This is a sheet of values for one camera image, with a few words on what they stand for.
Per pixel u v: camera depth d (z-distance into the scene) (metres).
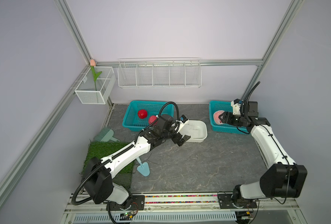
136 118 1.11
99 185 0.41
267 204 0.74
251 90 0.67
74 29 0.76
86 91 0.83
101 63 0.94
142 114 1.06
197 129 1.02
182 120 0.65
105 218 0.71
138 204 0.73
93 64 0.89
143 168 0.86
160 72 1.04
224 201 0.74
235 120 0.70
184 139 0.69
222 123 0.77
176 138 0.69
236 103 0.74
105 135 1.02
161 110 0.59
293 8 0.70
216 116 0.84
